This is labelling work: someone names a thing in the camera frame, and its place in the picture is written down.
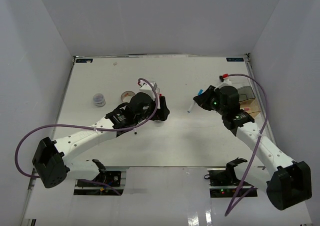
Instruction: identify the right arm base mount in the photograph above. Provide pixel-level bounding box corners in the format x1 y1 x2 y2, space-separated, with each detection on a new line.
203 167 258 198

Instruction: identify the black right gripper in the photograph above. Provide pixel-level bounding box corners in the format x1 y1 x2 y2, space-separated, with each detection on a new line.
193 85 227 116

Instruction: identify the blue capped white marker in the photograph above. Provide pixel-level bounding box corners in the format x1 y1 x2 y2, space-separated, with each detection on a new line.
187 89 203 113

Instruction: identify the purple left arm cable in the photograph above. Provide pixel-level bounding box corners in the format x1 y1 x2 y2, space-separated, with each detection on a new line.
14 78 161 178

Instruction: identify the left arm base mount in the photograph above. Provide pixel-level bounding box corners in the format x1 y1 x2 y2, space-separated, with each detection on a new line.
73 170 126 196

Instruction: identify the clear tiered desk organizer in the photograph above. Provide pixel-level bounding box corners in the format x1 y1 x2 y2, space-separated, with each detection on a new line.
234 76 261 118

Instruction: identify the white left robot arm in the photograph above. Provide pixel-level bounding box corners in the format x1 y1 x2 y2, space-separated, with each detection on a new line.
32 92 170 188

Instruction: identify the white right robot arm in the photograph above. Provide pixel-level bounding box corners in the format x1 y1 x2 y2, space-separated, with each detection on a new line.
193 86 312 210

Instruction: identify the large clear tape roll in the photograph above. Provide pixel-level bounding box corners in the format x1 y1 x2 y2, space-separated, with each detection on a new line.
120 91 136 103

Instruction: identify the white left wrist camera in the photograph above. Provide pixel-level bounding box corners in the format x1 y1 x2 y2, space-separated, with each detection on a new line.
139 81 159 99

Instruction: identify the blue label sticker right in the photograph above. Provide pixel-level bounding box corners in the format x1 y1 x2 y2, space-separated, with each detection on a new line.
226 57 244 62

